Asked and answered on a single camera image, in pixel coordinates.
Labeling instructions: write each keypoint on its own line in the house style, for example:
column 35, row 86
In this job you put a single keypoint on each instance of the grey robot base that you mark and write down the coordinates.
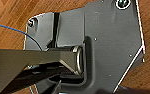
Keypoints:
column 111, row 36

